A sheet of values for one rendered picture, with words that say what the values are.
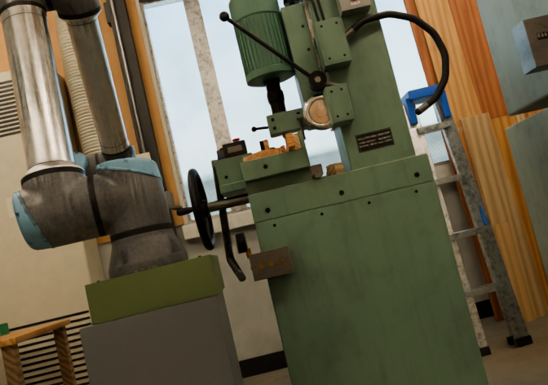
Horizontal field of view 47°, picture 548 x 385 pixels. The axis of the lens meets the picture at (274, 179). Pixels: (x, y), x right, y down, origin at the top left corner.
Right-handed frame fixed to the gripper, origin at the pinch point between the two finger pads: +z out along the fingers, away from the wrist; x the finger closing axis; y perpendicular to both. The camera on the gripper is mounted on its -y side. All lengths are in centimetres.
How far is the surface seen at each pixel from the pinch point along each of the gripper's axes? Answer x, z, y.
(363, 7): -5, 53, 72
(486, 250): 64, 121, -1
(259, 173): -14.5, 26.0, 13.1
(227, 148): 8.6, 13.0, 23.0
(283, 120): 7.6, 31.0, 34.5
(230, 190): 6.6, 15.8, 8.4
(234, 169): 8.6, 16.1, 15.9
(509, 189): 111, 145, 31
